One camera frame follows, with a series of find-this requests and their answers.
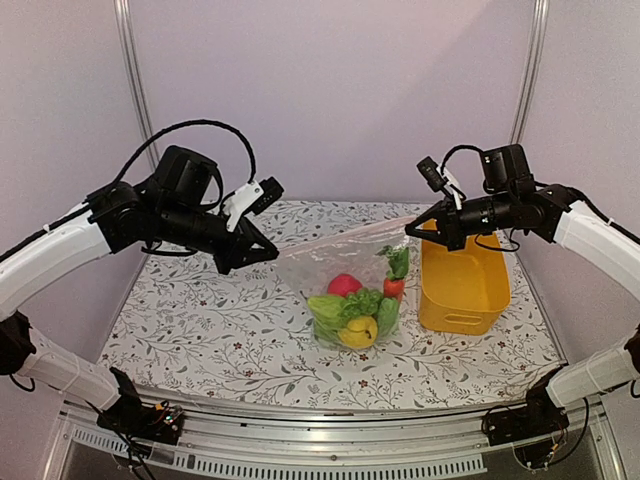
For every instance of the red tomato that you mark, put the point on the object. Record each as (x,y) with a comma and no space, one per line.
(343,285)

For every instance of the yellow plastic basket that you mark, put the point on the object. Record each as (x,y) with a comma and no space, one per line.
(463,291)

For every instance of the aluminium front rail frame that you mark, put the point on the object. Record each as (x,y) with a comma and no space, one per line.
(224,439)

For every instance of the green guava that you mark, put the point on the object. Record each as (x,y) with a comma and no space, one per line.
(327,316)

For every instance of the right aluminium post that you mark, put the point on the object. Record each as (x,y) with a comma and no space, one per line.
(531,70)

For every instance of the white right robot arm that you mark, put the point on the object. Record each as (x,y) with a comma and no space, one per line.
(562,216)

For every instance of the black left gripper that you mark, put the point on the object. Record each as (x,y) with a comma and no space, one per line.
(239,252)

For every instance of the yellow lemon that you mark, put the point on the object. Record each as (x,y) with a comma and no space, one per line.
(359,333)

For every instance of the green grape bunch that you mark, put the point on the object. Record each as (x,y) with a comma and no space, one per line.
(364,302)

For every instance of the left aluminium post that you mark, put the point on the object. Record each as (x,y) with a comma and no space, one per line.
(123,17)

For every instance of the aluminium post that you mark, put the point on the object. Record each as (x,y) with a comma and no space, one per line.
(531,70)
(123,17)

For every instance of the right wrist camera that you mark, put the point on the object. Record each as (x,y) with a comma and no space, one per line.
(440,180)

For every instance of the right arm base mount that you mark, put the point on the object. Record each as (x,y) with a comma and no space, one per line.
(539,416)

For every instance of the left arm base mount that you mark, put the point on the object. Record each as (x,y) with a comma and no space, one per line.
(128,416)

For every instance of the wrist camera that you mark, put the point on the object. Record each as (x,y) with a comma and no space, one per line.
(253,197)
(440,180)

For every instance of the floral tablecloth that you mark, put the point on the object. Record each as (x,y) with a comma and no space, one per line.
(248,337)

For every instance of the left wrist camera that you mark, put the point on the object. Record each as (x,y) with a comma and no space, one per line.
(253,197)

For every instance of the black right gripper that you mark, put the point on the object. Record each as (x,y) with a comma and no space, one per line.
(452,231)

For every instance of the orange carrot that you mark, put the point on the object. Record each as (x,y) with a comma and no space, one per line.
(398,259)

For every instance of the clear zip top bag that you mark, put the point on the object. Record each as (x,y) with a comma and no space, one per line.
(308,269)

